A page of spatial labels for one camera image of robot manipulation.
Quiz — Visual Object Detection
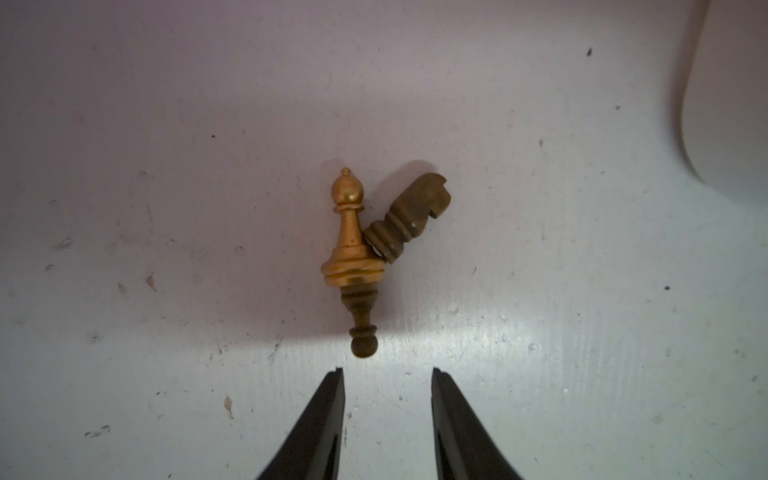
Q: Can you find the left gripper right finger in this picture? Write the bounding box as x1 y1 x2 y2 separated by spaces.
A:
431 368 522 480

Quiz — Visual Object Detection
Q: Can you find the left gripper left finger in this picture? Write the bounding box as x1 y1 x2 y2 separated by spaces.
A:
257 368 345 480

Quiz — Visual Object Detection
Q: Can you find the bronze knight chess piece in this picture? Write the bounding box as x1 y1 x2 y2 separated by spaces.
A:
363 172 451 264

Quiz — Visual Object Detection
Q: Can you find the white plastic storage box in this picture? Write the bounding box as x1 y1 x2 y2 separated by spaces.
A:
681 0 767 204

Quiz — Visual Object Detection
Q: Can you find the bronze pawn under bishop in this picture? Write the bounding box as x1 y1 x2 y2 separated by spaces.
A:
341 284 378 358

